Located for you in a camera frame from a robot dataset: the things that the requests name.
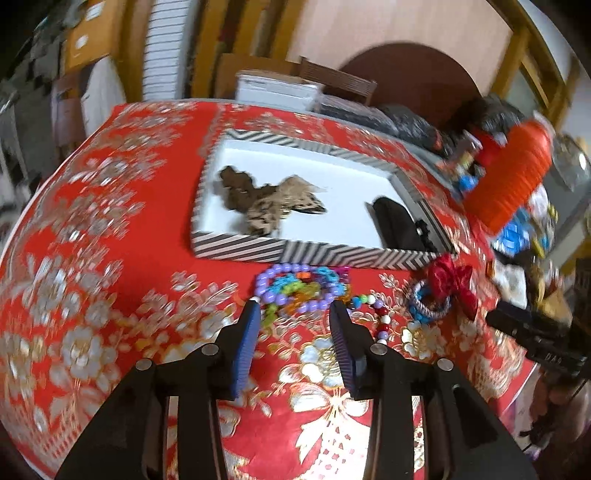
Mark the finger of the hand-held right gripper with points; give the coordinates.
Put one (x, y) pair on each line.
(508, 321)

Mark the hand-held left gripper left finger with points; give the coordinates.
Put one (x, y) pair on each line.
(244, 350)

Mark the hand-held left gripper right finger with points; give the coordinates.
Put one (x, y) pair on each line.
(344, 350)

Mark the red satin bow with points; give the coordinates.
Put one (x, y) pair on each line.
(445, 277)

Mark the striped jewelry box tray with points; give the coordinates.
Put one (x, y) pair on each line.
(332, 184)

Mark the person's right hand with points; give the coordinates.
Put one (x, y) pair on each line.
(558, 401)

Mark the pile of colourful trinkets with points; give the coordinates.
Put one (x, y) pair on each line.
(526, 230)

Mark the black hair clip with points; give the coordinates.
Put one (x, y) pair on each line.
(397, 226)

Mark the orange paper lantern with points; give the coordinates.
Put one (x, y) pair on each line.
(512, 170)

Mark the leopard print hair bow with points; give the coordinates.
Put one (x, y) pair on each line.
(272, 203)

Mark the red floral tablecloth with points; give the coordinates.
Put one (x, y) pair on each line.
(115, 258)

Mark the dark brown flower hair clip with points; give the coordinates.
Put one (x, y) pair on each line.
(233, 182)

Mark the clear glass jar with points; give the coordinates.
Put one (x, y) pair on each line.
(570, 157)

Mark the black plastic bag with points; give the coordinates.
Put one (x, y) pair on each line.
(494, 110)
(411, 124)

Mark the black wrapped flat package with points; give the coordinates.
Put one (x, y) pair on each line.
(351, 113)

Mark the round brown tabletop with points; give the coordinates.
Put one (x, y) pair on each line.
(415, 78)

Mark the white cardboard box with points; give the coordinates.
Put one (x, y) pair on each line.
(277, 92)

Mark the wooden chair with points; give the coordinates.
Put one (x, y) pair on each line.
(337, 81)

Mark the white ribbed panel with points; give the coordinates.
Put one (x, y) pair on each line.
(161, 50)

